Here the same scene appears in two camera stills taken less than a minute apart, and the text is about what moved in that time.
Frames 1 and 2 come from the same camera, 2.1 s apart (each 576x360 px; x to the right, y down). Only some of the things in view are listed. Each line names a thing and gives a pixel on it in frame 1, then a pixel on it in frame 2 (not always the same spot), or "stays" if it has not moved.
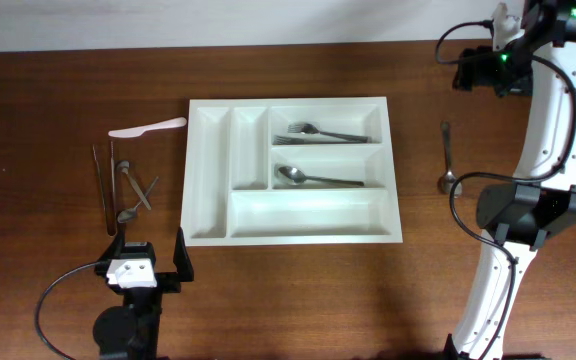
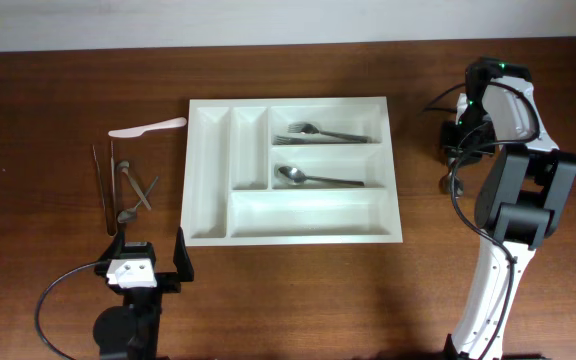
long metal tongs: x=113 y=190 stays
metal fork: x=285 y=140 stays
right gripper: x=474 y=73 -> x=452 y=148
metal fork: x=305 y=128 stays
